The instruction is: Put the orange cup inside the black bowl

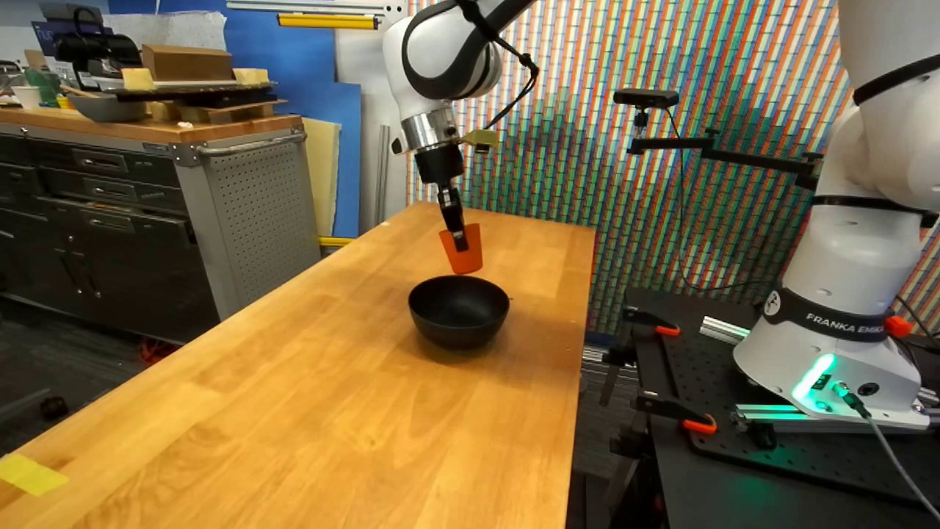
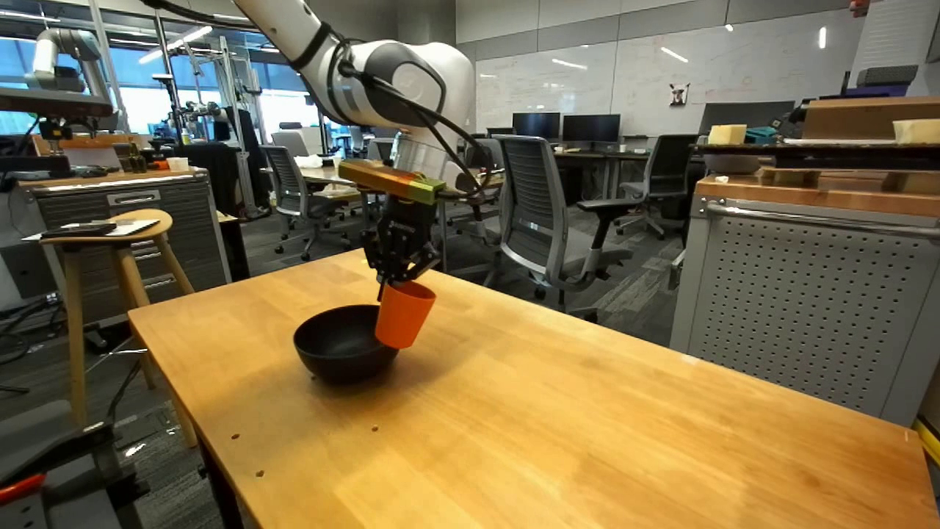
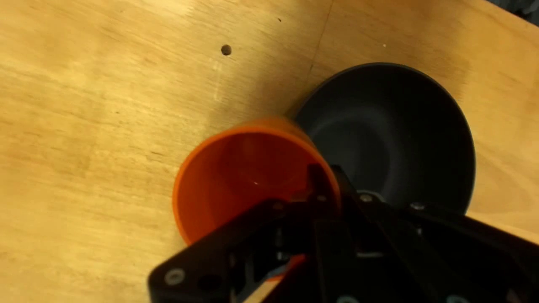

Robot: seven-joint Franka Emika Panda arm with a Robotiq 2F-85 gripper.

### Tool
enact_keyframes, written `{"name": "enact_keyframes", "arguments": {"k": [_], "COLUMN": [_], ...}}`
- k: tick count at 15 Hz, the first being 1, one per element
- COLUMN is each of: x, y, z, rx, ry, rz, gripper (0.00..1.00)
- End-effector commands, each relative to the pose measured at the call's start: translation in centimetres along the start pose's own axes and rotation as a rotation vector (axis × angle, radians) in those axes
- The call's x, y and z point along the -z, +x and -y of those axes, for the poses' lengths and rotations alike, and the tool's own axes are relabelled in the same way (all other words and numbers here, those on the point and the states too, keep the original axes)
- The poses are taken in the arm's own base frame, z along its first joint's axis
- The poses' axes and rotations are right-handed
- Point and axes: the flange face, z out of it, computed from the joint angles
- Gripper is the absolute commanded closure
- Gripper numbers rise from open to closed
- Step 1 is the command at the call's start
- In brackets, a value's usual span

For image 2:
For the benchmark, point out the wide black computer monitor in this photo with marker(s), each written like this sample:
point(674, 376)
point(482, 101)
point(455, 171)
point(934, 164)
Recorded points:
point(590, 129)

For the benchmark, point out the grey swivel office chair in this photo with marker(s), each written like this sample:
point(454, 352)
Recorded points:
point(286, 186)

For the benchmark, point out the black office chair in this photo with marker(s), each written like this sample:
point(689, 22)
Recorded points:
point(667, 171)

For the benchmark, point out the wooden shelf unit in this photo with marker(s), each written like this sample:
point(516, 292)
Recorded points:
point(842, 182)

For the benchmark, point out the grey cabinet with labels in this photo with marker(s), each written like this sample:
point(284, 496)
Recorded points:
point(166, 224)

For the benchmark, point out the glass whiteboard wall panel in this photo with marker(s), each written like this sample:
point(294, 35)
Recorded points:
point(705, 74)

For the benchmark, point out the light wooden block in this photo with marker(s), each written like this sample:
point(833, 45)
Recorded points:
point(727, 135)

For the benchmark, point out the grey mesh office chair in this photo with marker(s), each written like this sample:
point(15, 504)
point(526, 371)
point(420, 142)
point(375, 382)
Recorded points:
point(532, 210)

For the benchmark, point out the grey perforated metal cabinet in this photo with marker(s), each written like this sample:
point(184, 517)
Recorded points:
point(811, 305)

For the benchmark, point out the wooden stool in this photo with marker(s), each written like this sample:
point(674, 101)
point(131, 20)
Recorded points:
point(97, 265)

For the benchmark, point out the black bowl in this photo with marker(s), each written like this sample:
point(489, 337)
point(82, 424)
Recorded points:
point(338, 349)

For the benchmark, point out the wooden meeting table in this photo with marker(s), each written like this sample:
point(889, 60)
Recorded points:
point(325, 177)

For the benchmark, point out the orange green wrist camera mount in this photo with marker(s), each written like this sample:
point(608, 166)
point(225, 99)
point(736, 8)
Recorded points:
point(385, 183)

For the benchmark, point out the white overhead lamp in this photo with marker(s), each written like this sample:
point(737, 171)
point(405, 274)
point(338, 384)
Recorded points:
point(44, 58)

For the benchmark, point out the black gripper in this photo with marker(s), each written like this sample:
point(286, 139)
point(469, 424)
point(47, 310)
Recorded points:
point(400, 240)

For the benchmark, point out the small black computer monitor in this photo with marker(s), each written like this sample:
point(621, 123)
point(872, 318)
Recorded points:
point(535, 126)

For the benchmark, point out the orange plastic cup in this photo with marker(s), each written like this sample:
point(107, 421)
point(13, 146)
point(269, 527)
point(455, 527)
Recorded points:
point(402, 318)

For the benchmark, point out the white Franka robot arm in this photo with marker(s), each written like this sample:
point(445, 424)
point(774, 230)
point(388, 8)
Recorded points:
point(413, 79)

